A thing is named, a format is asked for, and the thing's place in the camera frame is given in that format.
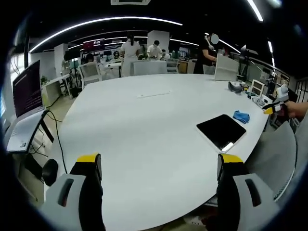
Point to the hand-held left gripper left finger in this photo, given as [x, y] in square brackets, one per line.
[72, 192]

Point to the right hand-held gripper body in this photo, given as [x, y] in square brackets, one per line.
[282, 95]

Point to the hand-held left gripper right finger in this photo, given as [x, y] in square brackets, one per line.
[250, 192]

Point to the blue cleaning cloth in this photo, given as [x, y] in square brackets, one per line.
[241, 116]

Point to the person's right hand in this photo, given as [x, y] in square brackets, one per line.
[293, 109]

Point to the white game controller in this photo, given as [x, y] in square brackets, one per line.
[258, 101]

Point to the white framed box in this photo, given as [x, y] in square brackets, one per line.
[257, 87]

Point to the black round stand base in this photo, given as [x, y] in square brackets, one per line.
[50, 172]

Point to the grey headset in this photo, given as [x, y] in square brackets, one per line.
[235, 87]

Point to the grey mesh office chair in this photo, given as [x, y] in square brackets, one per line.
[274, 158]

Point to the black tripod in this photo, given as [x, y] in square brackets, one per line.
[246, 62]

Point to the white divider panel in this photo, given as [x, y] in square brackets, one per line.
[226, 68]

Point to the black laptop stand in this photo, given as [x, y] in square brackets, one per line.
[44, 127]

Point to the silver laptop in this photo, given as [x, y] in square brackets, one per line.
[26, 101]

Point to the white side desk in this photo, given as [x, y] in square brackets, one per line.
[54, 87]

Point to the white mesh office chair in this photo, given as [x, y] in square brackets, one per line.
[90, 74]

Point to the curved ceiling light strip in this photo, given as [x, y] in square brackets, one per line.
[106, 24]

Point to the red wall screen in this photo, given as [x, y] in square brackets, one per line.
[93, 45]

